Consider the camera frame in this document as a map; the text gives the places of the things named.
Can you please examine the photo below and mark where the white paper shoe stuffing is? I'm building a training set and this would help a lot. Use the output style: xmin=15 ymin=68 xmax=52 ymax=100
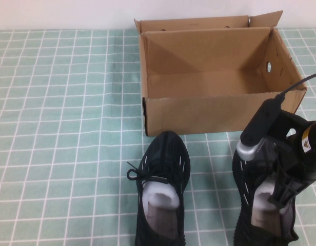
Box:
xmin=143 ymin=180 xmax=181 ymax=210
xmin=251 ymin=176 xmax=287 ymax=213

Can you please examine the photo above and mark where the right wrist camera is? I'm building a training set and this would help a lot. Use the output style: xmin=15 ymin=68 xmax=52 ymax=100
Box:
xmin=236 ymin=96 xmax=287 ymax=162

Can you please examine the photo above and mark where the brown cardboard shoe box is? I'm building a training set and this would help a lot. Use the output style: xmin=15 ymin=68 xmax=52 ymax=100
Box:
xmin=133 ymin=10 xmax=307 ymax=136

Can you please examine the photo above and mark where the black right camera mount bracket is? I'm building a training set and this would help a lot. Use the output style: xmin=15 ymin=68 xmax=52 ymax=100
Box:
xmin=265 ymin=109 xmax=311 ymax=147

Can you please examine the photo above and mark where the black right camera cable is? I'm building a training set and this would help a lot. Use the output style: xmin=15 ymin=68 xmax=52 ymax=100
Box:
xmin=275 ymin=71 xmax=316 ymax=102

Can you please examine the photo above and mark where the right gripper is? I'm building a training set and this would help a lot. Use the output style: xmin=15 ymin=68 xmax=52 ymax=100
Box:
xmin=267 ymin=138 xmax=312 ymax=212

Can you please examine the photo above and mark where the black knit sneaker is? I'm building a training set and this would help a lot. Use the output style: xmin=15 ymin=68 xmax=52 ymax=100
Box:
xmin=231 ymin=132 xmax=301 ymax=246
xmin=126 ymin=131 xmax=191 ymax=246

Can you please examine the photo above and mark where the green white checked tablecloth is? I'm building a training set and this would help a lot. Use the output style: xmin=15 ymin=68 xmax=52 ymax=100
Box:
xmin=0 ymin=28 xmax=316 ymax=246

